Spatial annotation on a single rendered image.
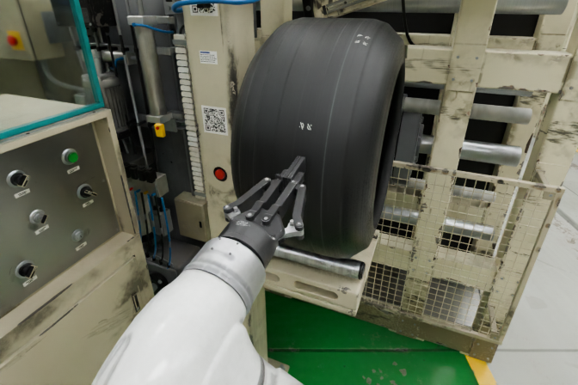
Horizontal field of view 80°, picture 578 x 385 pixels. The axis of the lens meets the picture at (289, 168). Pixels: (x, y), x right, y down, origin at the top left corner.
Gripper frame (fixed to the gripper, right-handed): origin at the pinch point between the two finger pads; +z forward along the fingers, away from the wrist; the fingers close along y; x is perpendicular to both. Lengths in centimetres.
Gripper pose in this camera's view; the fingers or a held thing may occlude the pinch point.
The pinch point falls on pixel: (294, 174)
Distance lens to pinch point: 59.4
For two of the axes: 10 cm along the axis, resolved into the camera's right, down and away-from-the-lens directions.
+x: 0.5, 8.3, 5.5
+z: 3.8, -5.3, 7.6
